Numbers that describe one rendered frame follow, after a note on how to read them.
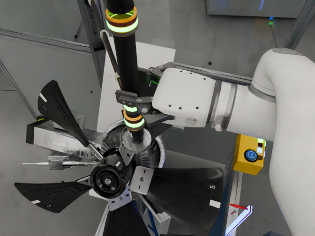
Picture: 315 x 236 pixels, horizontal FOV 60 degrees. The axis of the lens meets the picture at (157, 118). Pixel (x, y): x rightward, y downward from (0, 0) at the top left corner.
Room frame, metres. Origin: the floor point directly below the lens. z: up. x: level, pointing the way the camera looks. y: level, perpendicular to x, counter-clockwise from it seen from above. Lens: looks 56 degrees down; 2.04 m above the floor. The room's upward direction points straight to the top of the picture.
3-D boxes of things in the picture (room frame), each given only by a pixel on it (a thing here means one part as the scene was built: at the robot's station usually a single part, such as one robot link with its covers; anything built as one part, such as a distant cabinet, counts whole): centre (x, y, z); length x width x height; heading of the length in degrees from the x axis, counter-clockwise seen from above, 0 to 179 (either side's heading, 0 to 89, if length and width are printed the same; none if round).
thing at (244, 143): (0.52, -0.38, 1.02); 0.16 x 0.10 x 0.11; 164
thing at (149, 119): (0.28, -0.01, 1.65); 0.08 x 0.06 x 0.01; 143
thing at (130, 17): (0.33, 0.05, 1.79); 0.04 x 0.04 x 0.03
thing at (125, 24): (0.33, 0.05, 1.80); 0.04 x 0.04 x 0.01
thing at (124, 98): (0.29, 0.05, 1.65); 0.07 x 0.03 x 0.03; 74
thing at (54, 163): (0.44, 0.38, 1.08); 0.07 x 0.04 x 0.06; 84
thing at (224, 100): (0.29, -0.11, 1.65); 0.09 x 0.03 x 0.08; 164
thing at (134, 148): (0.34, 0.05, 1.49); 0.09 x 0.07 x 0.10; 19
